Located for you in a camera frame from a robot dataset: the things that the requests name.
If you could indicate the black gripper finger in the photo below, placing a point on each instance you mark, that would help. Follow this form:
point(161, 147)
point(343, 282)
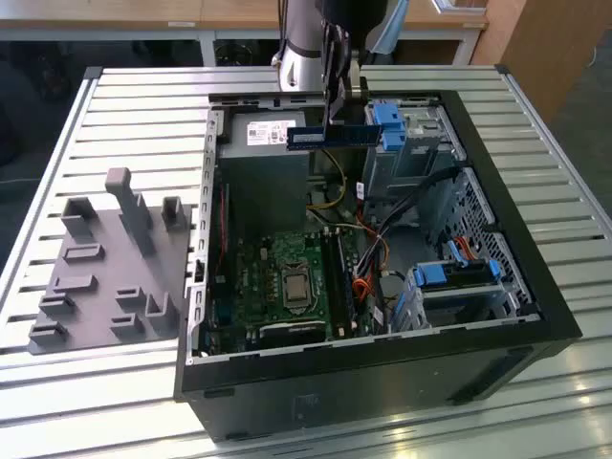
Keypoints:
point(332, 95)
point(354, 53)

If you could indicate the blue RAM stick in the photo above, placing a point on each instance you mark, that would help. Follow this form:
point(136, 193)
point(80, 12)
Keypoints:
point(306, 137)

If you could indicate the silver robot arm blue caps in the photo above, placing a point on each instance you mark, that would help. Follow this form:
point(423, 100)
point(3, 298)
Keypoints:
point(299, 62)

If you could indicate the black RAM slot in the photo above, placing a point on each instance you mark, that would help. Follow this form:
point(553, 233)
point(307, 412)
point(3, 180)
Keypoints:
point(328, 282)

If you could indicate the large metal disk bay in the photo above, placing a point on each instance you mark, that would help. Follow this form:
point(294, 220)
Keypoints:
point(421, 158)

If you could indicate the grey power supply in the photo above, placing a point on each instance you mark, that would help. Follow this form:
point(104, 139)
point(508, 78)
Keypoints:
point(263, 191)

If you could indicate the CPU socket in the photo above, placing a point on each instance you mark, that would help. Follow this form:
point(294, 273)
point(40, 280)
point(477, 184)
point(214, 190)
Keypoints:
point(296, 268)

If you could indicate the wooden cabinet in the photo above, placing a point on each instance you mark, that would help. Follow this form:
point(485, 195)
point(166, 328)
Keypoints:
point(550, 48)

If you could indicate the silver CPU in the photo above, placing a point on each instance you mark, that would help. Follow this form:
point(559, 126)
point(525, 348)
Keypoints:
point(295, 289)

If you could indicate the round grey speaker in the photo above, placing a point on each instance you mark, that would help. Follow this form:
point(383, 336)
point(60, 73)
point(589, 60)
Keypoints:
point(397, 287)

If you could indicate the hard disk in blue carrier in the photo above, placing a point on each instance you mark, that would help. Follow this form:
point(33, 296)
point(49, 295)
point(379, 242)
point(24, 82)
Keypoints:
point(430, 276)

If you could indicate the green motherboard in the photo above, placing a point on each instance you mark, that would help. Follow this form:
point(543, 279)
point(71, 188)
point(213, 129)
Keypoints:
point(253, 287)

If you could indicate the black graphics card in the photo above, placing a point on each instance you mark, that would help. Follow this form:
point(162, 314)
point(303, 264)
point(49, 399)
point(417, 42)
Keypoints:
point(291, 333)

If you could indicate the small metal disk bay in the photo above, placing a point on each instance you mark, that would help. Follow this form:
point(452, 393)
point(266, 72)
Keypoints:
point(459, 306)

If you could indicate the black PC case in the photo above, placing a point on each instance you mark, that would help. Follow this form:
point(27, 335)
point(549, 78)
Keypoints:
point(334, 387)

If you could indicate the grey parts rack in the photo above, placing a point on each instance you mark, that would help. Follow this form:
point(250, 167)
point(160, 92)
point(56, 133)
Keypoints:
point(95, 296)

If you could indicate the wooden desk white frame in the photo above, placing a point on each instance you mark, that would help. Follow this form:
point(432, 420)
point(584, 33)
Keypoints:
point(143, 14)

